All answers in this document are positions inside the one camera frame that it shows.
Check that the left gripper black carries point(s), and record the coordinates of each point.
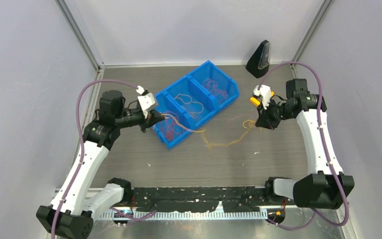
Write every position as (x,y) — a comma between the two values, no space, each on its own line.
(152,118)

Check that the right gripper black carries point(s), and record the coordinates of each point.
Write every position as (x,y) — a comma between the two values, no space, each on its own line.
(264,120)

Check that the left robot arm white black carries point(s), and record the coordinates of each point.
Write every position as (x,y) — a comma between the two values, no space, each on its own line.
(70,214)

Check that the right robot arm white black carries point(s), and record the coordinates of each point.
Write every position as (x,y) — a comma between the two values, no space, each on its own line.
(320,188)

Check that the yellow triangular plastic piece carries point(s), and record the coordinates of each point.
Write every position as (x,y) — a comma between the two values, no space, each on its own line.
(263,100)

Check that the blue three-compartment plastic bin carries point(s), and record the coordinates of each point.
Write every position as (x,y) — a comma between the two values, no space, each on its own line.
(192,101)

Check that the black wedge-shaped stand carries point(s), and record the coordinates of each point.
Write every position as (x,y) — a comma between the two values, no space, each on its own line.
(259,63)

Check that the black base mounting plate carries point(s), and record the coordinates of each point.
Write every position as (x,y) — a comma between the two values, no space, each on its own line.
(201,199)

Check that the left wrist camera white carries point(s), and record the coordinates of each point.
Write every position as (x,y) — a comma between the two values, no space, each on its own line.
(146,100)

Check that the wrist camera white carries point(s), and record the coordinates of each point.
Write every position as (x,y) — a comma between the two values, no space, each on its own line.
(261,90)
(146,100)

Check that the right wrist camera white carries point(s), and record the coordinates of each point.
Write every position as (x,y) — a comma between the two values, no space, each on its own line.
(261,90)

